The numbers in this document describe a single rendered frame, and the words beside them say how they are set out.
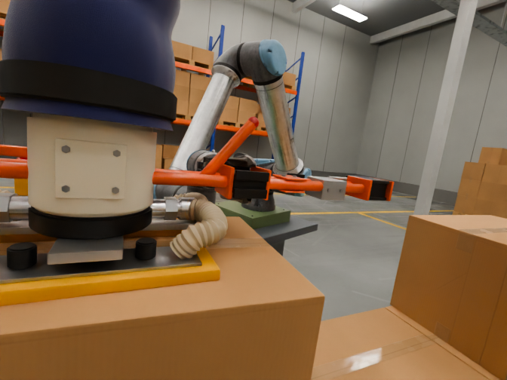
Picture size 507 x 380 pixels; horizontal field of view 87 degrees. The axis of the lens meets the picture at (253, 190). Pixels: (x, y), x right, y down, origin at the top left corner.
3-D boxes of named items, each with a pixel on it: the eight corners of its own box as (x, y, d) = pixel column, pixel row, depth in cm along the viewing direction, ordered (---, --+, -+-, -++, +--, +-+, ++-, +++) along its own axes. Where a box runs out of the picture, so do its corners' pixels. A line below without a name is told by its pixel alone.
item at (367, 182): (367, 200, 64) (370, 179, 63) (344, 194, 70) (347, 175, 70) (390, 201, 68) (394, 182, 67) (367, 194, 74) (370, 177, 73)
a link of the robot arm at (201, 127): (219, 38, 104) (140, 197, 88) (246, 34, 98) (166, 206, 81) (233, 61, 113) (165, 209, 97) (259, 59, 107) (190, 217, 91)
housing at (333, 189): (321, 200, 59) (324, 179, 58) (303, 194, 65) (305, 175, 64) (345, 200, 62) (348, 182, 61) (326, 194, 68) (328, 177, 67)
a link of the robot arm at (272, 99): (285, 178, 152) (250, 35, 102) (314, 184, 143) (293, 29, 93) (273, 197, 144) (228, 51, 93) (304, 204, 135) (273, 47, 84)
